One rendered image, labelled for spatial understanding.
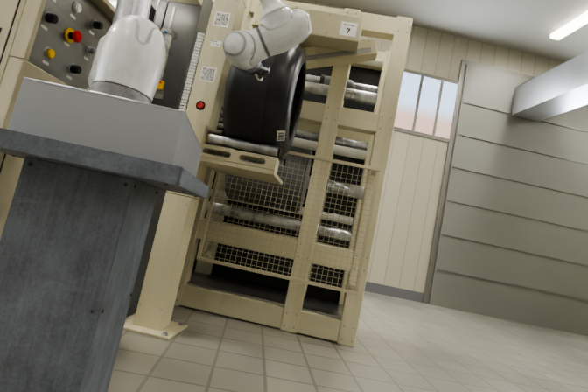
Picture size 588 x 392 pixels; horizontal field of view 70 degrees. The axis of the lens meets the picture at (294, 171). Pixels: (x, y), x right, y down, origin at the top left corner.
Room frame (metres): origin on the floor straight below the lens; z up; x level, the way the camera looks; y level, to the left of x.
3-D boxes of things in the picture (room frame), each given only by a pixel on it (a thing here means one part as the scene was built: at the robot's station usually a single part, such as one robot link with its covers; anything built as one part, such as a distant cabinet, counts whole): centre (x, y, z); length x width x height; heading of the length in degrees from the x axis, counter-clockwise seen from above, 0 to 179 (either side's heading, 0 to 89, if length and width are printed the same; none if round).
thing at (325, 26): (2.31, 0.09, 1.71); 0.61 x 0.25 x 0.15; 84
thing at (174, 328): (2.03, 0.50, 0.01); 0.27 x 0.27 x 0.02; 84
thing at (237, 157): (1.88, 0.26, 0.84); 0.36 x 0.09 x 0.06; 84
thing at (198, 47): (2.01, 0.59, 1.19); 0.05 x 0.04 x 0.48; 174
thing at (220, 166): (2.02, 0.24, 0.80); 0.37 x 0.36 x 0.02; 174
